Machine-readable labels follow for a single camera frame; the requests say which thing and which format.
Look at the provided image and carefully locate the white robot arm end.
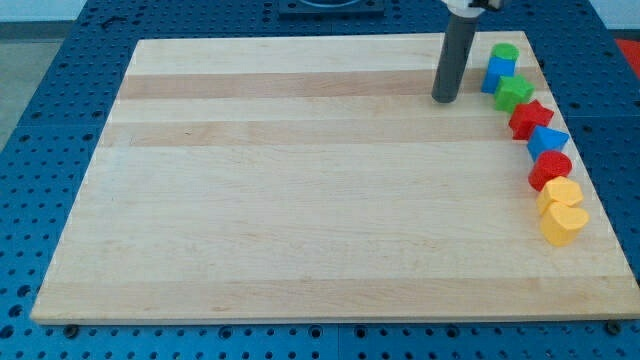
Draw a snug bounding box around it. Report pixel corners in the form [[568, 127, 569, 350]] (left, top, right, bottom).
[[442, 0, 511, 19]]

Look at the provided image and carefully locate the green star block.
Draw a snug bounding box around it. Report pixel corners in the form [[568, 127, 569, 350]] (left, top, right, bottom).
[[494, 75, 535, 113]]

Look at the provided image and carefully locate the red star block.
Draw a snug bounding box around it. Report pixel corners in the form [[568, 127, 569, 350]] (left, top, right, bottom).
[[508, 100, 554, 140]]

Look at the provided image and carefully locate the light wooden board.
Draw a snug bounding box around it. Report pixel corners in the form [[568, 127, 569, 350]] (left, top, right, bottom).
[[31, 31, 639, 325]]

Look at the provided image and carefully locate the blue cube block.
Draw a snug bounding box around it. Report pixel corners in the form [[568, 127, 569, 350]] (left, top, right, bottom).
[[481, 57, 516, 94]]

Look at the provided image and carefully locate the blue triangle block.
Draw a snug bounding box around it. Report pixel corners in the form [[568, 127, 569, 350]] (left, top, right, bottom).
[[527, 125, 570, 162]]

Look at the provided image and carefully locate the red cylinder block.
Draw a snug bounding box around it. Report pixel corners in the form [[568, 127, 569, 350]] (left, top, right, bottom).
[[528, 150, 573, 192]]

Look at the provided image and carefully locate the green cylinder block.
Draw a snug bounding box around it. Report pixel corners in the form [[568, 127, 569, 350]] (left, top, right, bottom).
[[491, 43, 520, 62]]

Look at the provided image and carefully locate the yellow hexagon block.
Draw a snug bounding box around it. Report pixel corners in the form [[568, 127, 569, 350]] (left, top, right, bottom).
[[536, 176, 584, 215]]

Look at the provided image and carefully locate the yellow heart block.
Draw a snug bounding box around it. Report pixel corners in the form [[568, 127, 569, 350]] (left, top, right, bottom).
[[540, 202, 590, 246]]

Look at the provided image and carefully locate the red object at edge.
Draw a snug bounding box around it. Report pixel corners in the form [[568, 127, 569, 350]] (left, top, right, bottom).
[[615, 38, 640, 78]]

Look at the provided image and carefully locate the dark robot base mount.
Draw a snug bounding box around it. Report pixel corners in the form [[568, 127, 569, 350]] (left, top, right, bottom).
[[277, 0, 385, 19]]

